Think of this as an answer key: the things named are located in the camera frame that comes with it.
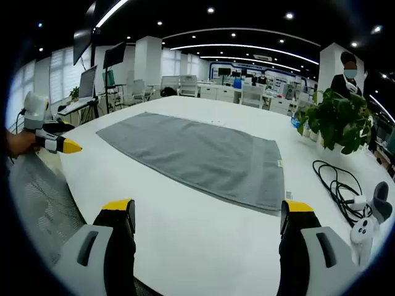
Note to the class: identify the white table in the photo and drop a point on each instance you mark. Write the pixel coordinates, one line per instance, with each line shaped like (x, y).
(191, 243)

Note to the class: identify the black monitor on stand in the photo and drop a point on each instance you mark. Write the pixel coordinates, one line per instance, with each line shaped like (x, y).
(114, 55)

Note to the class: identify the white power adapter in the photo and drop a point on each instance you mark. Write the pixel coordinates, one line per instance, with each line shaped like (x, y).
(359, 202)

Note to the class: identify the black tripod stand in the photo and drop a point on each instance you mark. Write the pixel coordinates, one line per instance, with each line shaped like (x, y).
(95, 77)

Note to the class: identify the grey towel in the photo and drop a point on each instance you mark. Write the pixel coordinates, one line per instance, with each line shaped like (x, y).
(191, 148)

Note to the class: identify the black backpack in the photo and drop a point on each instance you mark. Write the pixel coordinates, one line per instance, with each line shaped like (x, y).
(168, 92)

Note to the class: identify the white monitor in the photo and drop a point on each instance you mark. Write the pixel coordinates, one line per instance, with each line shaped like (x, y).
(88, 83)

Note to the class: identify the white mesh chair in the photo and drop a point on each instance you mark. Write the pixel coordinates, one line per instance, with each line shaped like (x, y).
(37, 191)

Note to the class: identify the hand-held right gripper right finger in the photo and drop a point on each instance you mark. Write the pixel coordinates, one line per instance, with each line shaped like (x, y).
(293, 240)

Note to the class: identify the blue bin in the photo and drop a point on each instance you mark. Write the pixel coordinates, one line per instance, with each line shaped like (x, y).
(237, 83)

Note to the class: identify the grey controller holder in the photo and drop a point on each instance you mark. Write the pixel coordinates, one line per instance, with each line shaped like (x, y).
(381, 200)

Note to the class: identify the white handheld controller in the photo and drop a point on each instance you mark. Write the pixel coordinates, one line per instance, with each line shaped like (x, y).
(362, 234)

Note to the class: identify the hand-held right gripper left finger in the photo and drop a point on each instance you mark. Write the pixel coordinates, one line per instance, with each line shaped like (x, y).
(122, 234)

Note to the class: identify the blue packet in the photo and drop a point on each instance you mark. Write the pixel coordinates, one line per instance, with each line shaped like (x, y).
(294, 121)

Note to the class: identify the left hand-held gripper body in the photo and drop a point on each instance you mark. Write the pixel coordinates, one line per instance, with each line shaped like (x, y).
(35, 108)

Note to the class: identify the small potted plant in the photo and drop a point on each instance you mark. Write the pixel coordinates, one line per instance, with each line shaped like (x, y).
(74, 93)

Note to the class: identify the person's left hand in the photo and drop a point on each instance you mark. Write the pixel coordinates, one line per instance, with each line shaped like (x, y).
(20, 143)

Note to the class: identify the large black screen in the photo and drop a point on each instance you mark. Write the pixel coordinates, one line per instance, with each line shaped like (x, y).
(81, 43)

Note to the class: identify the white office chair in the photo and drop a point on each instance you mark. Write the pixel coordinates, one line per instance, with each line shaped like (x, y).
(188, 86)

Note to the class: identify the white side desk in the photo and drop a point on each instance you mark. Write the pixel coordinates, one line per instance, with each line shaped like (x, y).
(72, 108)

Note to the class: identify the potted green plant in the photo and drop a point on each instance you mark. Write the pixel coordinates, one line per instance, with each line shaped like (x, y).
(339, 120)

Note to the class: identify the green board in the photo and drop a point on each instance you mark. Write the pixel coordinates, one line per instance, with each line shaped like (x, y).
(108, 78)

